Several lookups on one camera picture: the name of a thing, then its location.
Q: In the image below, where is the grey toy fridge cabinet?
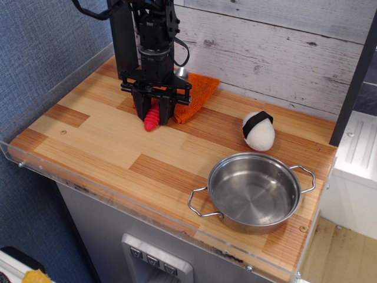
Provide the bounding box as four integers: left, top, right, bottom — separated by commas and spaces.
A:
55, 181, 283, 283

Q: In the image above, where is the orange knitted cloth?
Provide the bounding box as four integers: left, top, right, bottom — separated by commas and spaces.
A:
131, 72, 221, 124

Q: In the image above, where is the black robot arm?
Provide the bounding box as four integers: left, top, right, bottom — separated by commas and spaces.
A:
120, 1, 192, 125

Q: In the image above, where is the white ridged side counter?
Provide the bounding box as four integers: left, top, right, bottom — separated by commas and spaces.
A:
320, 111, 376, 239

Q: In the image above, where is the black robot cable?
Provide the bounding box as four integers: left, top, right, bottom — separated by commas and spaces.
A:
71, 0, 118, 21

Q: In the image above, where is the black and yellow object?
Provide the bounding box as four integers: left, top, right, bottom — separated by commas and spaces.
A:
1, 246, 54, 282

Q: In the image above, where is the dark right vertical post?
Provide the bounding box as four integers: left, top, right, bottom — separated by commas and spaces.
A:
329, 12, 376, 147

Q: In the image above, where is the red handled metal spoon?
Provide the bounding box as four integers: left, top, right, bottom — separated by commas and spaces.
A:
144, 67, 189, 132

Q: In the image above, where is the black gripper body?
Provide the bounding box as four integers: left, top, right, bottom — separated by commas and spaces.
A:
120, 56, 192, 105

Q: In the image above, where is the stainless steel pot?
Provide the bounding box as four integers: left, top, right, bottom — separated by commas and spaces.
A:
187, 152, 316, 235

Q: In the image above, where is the silver dispenser button panel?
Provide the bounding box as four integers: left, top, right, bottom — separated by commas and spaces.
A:
121, 233, 194, 282

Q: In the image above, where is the white plush egg black band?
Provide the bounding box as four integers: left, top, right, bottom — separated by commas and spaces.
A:
242, 111, 275, 152

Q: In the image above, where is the clear acrylic table guard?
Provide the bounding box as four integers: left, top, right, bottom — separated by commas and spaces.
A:
1, 42, 335, 282

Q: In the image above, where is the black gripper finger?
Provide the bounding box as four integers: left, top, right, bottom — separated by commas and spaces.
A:
131, 90, 151, 120
159, 97, 176, 126

